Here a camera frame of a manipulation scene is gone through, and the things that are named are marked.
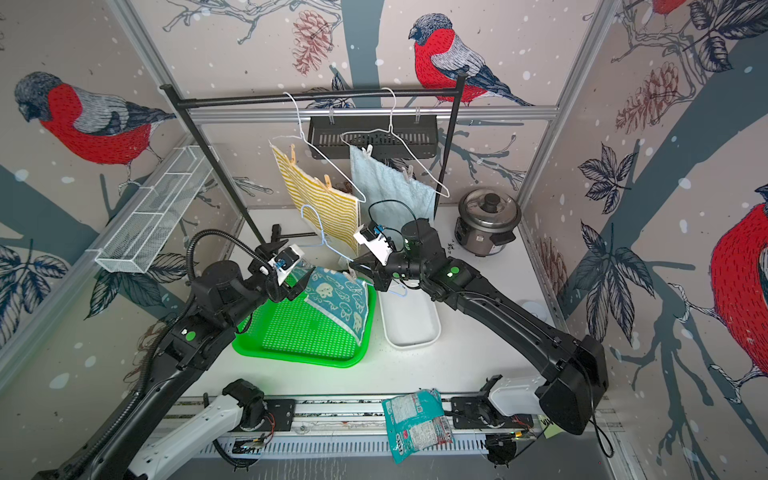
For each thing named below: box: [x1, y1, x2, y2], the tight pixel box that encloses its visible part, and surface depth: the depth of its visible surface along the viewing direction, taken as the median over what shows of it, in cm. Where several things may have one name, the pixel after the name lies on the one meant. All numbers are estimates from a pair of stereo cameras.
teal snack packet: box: [381, 388, 454, 465], surface depth 72 cm
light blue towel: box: [350, 145, 436, 237], surface depth 85 cm
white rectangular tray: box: [378, 277, 441, 349], surface depth 89 cm
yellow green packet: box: [538, 414, 564, 439], surface depth 73 cm
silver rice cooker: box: [454, 187, 522, 257], surface depth 97 cm
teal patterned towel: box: [305, 267, 369, 346], surface depth 87 cm
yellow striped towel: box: [269, 141, 359, 259], surface depth 82 cm
